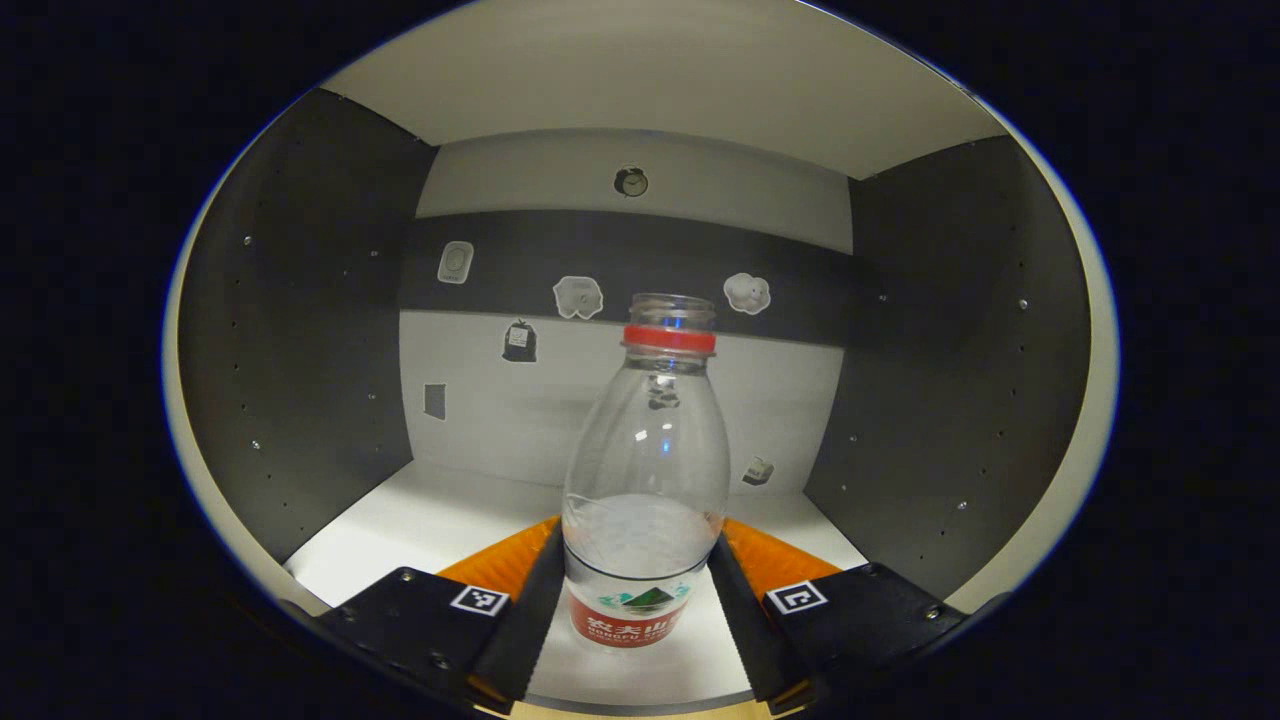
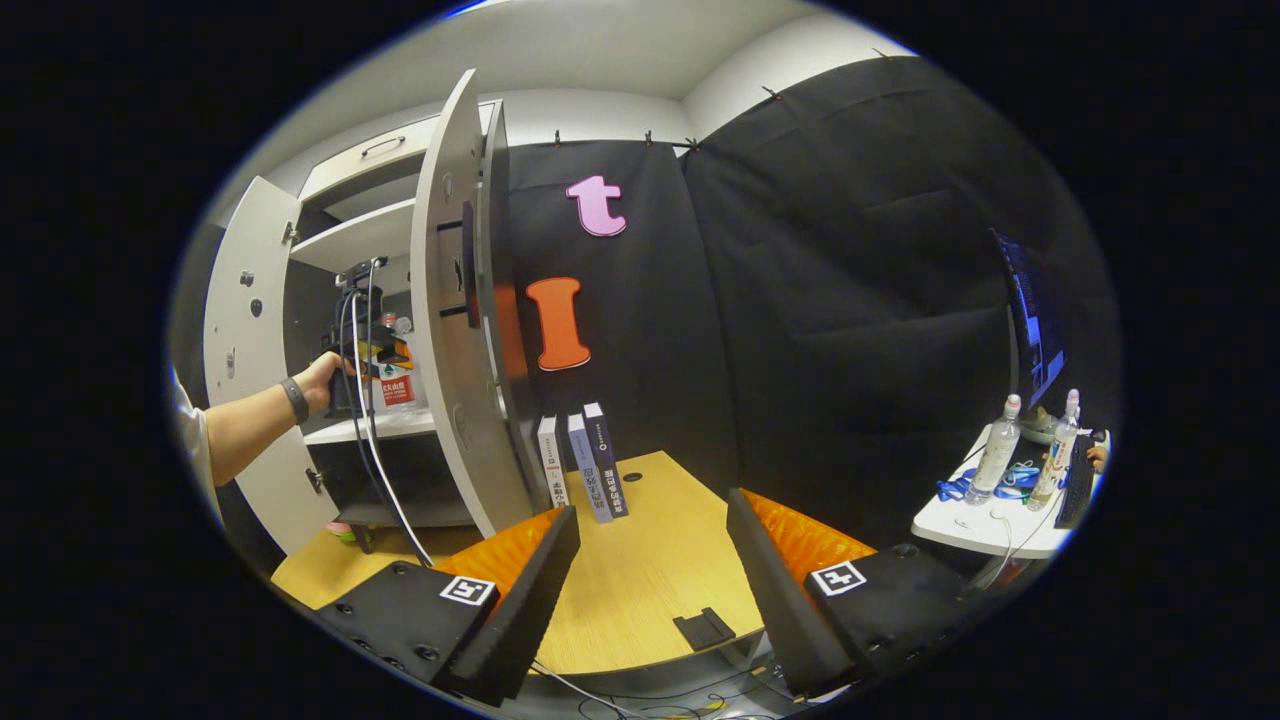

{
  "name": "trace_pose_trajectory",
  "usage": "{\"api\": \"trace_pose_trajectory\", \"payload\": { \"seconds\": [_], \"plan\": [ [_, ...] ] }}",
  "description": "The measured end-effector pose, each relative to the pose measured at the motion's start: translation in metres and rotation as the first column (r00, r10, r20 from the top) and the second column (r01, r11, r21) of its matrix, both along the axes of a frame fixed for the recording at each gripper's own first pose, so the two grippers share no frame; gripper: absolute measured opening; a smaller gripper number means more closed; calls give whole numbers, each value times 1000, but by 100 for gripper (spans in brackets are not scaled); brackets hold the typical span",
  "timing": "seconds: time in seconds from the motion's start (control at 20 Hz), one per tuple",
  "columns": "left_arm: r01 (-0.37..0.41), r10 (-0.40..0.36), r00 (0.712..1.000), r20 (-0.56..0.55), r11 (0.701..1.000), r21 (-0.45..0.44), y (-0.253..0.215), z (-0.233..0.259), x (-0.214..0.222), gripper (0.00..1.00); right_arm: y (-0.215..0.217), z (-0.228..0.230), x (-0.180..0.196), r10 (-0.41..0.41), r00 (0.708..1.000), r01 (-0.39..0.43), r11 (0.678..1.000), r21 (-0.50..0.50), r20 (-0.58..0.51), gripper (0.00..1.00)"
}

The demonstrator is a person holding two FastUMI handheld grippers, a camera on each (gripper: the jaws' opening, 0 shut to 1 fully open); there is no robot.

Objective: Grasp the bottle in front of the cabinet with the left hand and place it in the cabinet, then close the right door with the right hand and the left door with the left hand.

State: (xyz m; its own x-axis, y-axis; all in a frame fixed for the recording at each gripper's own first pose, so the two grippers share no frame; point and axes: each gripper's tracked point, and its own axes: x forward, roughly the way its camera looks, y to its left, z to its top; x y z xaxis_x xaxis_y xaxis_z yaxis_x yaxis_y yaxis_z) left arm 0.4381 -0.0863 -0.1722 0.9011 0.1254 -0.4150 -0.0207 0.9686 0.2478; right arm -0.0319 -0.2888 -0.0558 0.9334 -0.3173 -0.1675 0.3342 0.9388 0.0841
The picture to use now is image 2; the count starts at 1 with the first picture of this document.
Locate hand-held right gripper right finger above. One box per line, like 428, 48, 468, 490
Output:
727, 488, 1001, 699

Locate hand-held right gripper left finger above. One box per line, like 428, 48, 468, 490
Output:
315, 505, 583, 709

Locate clear plastic water bottle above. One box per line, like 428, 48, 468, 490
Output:
375, 314, 422, 414

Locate cabinet door with cat sticker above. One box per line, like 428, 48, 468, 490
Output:
410, 68, 523, 538

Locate cabinet door with camera sticker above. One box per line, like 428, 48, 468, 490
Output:
203, 177, 341, 556

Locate white cabinet shelf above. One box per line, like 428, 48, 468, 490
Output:
303, 408, 439, 447
290, 198, 417, 277

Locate small black flat holder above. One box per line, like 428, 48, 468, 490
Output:
671, 606, 737, 652

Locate white cabinet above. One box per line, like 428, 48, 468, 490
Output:
203, 68, 547, 556

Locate black backdrop cloth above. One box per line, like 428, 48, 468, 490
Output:
170, 222, 227, 386
500, 55, 1117, 549

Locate person's white shirt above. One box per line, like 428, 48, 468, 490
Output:
168, 368, 227, 523

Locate white side table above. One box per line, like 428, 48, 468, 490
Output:
911, 424, 1103, 560

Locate clear bottle with pink cap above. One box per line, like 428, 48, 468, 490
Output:
964, 392, 1024, 507

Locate clear bottle with printed label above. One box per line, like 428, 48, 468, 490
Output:
1027, 388, 1084, 514

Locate black keyboard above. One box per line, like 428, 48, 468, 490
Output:
1054, 431, 1100, 530

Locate computer monitor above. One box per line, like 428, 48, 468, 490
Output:
992, 229, 1067, 407

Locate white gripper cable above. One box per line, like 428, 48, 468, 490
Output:
338, 258, 437, 569

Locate blue cord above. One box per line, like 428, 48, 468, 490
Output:
936, 461, 1042, 502

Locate white side table cable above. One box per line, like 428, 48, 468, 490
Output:
953, 498, 1063, 593

